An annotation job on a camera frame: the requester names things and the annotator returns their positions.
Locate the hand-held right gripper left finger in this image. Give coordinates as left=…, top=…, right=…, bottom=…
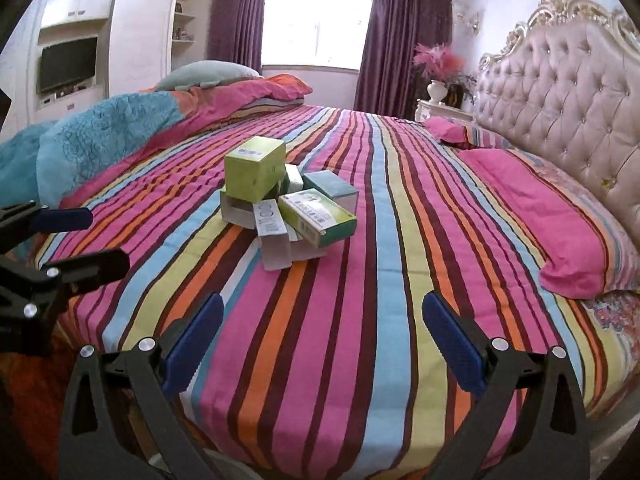
left=59, top=292, right=226, bottom=480

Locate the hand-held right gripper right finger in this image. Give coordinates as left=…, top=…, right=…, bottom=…
left=421, top=292, right=591, bottom=480

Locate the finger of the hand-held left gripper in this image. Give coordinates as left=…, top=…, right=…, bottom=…
left=0, top=249, right=131, bottom=356
left=0, top=202, right=94, bottom=256

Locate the white narrow box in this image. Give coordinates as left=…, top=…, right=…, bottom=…
left=252, top=199, right=293, bottom=272

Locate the blue pink patchwork quilt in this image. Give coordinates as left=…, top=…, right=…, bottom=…
left=0, top=74, right=314, bottom=211

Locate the white open box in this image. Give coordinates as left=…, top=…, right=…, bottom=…
left=220, top=187, right=262, bottom=231

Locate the red knit garment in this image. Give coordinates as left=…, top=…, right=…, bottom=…
left=0, top=335, right=78, bottom=471

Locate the plain white carton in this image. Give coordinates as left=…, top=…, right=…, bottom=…
left=287, top=230, right=327, bottom=262

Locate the black television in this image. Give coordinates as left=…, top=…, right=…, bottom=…
left=39, top=36, right=99, bottom=94

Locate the large pink pillow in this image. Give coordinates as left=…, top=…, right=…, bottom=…
left=457, top=147, right=640, bottom=300

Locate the green white flat box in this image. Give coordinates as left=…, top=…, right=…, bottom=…
left=277, top=188, right=359, bottom=247

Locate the yellow-green cardboard box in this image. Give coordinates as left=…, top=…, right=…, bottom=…
left=223, top=136, right=287, bottom=205

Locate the small tissue pack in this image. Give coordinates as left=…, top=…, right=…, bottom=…
left=280, top=163, right=306, bottom=196

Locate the teal cardboard box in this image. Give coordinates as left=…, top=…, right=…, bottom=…
left=301, top=170, right=360, bottom=217

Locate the teal pillow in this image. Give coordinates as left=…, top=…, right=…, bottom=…
left=154, top=60, right=264, bottom=92

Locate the small pink pillow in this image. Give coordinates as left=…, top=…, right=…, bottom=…
left=424, top=116, right=511, bottom=151

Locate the white bedside table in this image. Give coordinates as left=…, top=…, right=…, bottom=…
left=415, top=99, right=477, bottom=124

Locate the purple curtain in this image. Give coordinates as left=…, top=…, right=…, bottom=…
left=206, top=0, right=269, bottom=77
left=354, top=0, right=454, bottom=122

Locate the tufted beige headboard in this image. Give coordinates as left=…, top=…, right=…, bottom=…
left=472, top=0, right=640, bottom=243

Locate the pink feather bouquet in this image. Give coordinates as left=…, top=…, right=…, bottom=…
left=413, top=43, right=478, bottom=92

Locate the window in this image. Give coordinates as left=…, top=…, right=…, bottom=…
left=260, top=0, right=376, bottom=72

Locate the white wall cabinet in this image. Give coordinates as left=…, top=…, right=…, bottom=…
left=31, top=0, right=217, bottom=117

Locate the ornate wall lamp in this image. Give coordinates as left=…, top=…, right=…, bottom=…
left=451, top=0, right=485, bottom=37

